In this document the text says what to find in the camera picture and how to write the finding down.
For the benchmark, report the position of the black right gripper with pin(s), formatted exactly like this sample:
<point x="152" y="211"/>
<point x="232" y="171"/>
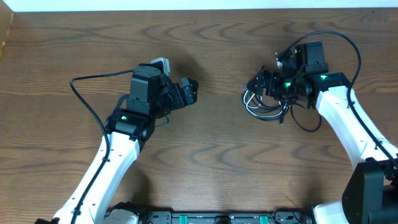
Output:
<point x="262" y="76"/>

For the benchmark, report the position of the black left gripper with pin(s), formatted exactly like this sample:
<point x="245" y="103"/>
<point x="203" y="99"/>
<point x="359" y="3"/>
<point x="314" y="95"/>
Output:
<point x="175" y="89"/>

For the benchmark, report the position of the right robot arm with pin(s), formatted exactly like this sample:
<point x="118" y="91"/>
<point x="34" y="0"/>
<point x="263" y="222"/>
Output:
<point x="303" y="75"/>

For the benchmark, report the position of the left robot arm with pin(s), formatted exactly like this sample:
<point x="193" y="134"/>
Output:
<point x="153" y="95"/>

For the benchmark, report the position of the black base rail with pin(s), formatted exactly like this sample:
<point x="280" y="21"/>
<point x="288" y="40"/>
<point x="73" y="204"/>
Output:
<point x="217" y="217"/>

